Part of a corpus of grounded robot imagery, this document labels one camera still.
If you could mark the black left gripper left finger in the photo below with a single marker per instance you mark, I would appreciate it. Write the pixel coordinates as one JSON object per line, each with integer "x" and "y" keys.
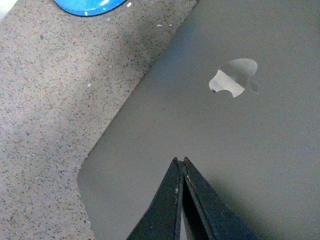
{"x": 162, "y": 219}

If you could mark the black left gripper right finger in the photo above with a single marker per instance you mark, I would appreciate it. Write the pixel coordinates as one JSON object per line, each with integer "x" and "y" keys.
{"x": 217, "y": 219}

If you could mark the grey laptop computer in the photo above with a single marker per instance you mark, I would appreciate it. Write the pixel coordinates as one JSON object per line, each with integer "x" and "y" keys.
{"x": 238, "y": 93}

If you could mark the blue desk lamp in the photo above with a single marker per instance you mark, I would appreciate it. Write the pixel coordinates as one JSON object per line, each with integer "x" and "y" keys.
{"x": 88, "y": 8}

